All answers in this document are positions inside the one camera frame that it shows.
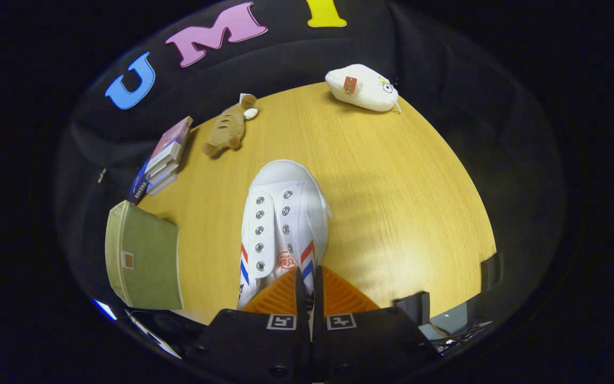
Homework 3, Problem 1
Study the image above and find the grey cover book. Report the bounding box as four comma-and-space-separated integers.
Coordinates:
144, 141, 185, 180

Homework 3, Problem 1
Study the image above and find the pink cover book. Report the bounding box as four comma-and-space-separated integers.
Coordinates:
147, 116, 193, 169

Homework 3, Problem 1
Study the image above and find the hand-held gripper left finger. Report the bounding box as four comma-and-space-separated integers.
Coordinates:
194, 266, 314, 384

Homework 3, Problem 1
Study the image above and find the black table clamp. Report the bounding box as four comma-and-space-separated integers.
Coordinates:
392, 291, 431, 326
480, 252, 501, 291

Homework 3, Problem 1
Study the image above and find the white plush toy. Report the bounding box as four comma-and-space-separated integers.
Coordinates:
325, 64, 401, 114

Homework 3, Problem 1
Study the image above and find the brown plush toy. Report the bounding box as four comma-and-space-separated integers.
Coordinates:
203, 94, 259, 158

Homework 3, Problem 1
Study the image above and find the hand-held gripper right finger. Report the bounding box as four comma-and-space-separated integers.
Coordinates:
313, 265, 441, 384

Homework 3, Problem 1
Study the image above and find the pale blue book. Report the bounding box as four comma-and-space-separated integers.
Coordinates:
146, 171, 179, 197

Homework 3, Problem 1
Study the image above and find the green fabric storage box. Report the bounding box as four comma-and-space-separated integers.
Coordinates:
104, 200, 184, 311

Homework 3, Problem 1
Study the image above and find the dark blue book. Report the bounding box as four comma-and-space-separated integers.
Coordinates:
127, 163, 150, 206

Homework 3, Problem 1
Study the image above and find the white canvas shoe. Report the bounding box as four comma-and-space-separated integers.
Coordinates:
237, 159, 332, 310

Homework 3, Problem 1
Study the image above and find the black backdrop cloth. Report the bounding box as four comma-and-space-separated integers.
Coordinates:
54, 0, 569, 331

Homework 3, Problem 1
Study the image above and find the lit computer screen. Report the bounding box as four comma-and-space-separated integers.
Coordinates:
93, 299, 182, 359

